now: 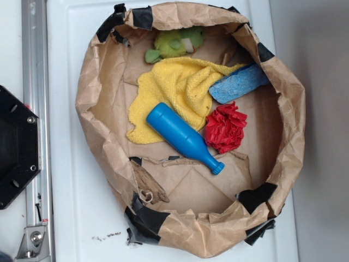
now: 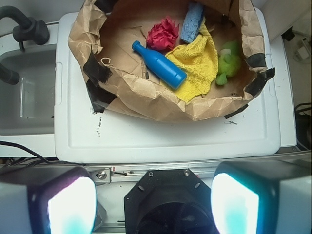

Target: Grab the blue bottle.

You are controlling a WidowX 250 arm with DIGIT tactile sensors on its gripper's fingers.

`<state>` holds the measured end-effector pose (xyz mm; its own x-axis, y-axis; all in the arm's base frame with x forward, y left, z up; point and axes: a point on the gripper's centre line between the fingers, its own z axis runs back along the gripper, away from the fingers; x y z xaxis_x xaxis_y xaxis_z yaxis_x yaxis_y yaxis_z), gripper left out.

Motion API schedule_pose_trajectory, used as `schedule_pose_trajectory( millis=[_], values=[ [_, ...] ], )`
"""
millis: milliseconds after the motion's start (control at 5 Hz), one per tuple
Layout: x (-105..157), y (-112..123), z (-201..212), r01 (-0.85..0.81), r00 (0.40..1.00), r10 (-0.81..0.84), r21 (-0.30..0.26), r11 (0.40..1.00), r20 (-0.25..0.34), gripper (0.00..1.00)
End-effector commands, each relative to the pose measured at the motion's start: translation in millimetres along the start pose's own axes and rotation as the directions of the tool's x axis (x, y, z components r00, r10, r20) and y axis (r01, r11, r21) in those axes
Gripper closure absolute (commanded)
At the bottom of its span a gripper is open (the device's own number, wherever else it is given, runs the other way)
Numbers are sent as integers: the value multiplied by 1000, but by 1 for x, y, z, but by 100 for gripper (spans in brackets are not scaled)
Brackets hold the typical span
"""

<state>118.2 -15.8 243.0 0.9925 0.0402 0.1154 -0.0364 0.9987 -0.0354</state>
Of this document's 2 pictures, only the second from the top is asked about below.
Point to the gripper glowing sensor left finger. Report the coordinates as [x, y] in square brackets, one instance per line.
[47, 200]

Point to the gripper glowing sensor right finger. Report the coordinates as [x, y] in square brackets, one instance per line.
[262, 197]

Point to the blue plastic bottle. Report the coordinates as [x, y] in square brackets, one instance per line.
[161, 66]

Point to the white plastic bin lid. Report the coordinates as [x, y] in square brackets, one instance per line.
[110, 138]

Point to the green plush toy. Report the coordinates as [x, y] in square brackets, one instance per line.
[229, 62]

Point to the yellow knitted cloth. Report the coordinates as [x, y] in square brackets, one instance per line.
[199, 60]

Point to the black faucet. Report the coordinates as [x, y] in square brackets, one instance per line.
[28, 28]

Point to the crumpled brown paper bag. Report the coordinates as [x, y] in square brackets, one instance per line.
[117, 78]

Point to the blue sponge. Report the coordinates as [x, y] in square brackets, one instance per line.
[192, 22]

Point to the crumpled red paper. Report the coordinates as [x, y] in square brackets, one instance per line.
[163, 36]

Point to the black octagonal mount plate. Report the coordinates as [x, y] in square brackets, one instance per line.
[169, 202]

